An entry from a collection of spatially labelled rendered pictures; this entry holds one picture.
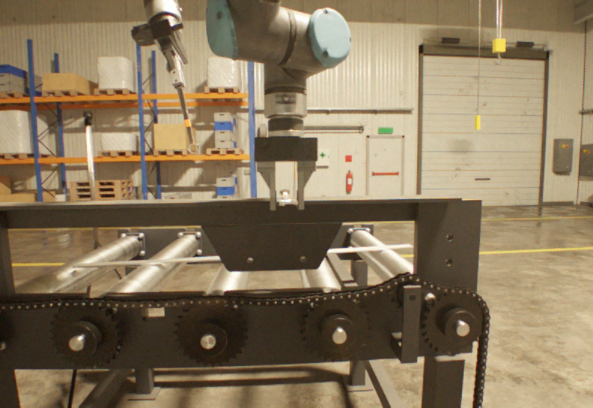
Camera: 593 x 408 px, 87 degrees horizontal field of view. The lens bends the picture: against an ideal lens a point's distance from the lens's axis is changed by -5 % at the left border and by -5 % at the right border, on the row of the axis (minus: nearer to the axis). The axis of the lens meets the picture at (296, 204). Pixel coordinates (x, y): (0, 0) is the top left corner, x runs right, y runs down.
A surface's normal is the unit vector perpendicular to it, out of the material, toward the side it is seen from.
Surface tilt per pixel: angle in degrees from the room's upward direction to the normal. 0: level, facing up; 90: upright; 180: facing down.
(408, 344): 90
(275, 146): 90
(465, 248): 90
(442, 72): 90
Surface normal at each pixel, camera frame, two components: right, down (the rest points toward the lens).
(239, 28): 0.47, 0.40
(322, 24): 0.58, 0.08
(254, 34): 0.41, 0.60
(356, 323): 0.06, 0.11
